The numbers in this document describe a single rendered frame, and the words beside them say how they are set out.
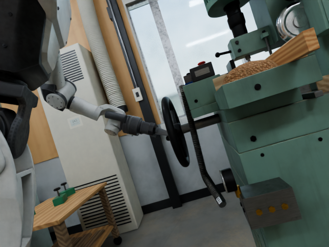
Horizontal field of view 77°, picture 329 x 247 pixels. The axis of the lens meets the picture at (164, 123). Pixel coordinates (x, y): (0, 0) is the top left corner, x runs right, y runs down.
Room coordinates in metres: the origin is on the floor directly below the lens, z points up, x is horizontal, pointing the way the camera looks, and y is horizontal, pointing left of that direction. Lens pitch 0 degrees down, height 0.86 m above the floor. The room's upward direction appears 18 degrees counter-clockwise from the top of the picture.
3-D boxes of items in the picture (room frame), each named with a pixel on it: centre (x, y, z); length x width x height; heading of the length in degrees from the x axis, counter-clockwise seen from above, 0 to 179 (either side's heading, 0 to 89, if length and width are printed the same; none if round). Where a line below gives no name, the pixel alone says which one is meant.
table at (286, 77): (0.78, -0.26, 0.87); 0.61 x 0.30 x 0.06; 170
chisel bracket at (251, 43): (0.77, -0.39, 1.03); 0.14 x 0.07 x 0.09; 80
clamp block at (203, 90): (0.79, -0.18, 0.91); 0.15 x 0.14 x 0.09; 170
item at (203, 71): (0.78, -0.17, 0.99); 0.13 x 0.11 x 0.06; 170
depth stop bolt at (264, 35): (0.72, -0.42, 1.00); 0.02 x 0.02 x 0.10; 80
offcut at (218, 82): (0.65, -0.21, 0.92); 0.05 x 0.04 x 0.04; 57
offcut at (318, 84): (0.59, -0.47, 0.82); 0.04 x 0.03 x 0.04; 146
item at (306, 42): (0.68, -0.35, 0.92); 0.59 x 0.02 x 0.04; 170
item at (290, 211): (0.54, -0.19, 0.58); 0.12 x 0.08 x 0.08; 80
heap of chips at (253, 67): (0.53, -0.24, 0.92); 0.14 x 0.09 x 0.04; 80
